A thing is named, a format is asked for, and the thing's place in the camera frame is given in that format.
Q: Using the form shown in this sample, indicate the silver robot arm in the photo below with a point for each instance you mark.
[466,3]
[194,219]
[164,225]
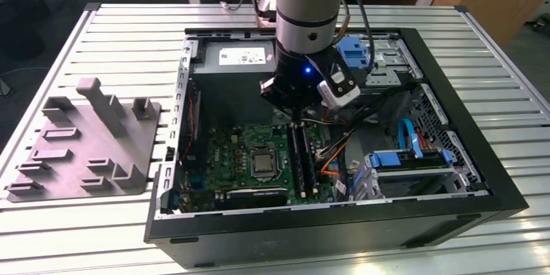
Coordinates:
[300,4]

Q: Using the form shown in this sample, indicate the grey power supply box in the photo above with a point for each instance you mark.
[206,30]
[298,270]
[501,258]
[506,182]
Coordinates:
[232,94]

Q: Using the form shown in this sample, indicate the blue drive latch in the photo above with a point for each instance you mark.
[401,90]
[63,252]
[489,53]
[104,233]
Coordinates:
[350,53]

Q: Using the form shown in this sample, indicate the metal optical drive cage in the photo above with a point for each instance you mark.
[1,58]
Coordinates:
[386,78]

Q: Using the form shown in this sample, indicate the black CPU socket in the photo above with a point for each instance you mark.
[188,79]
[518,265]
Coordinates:
[264,149]

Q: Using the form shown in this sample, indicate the silver CPU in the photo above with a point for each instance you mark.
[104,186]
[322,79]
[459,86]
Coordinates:
[263,163]

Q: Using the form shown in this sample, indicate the green motherboard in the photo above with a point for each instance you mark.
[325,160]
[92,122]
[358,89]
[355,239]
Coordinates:
[223,146]

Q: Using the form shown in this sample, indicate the black case fan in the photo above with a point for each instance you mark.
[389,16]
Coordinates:
[195,127]

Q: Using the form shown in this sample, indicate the hard disk in blue carrier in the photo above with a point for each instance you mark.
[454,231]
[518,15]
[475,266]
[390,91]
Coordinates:
[386,160]

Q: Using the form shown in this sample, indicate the black graphics card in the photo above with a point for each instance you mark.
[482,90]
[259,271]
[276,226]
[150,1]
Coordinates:
[258,196]

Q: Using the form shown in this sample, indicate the blue expansion slot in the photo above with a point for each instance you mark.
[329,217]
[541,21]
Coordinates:
[198,181]

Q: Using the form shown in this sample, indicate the blue port connector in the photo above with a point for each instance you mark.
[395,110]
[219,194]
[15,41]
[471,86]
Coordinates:
[174,201]

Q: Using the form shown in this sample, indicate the black PC case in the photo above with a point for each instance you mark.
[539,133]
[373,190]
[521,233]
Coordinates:
[300,236]

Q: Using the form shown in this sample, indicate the metal disk bay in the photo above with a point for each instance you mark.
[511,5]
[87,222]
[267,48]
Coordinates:
[455,181]

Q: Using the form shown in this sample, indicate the grey parts rack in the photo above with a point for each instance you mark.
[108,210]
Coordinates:
[78,165]

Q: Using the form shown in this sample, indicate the black office chair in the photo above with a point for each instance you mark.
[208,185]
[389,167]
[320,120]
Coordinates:
[21,20]

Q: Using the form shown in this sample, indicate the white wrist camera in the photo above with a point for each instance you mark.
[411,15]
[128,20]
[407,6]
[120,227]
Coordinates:
[339,93]

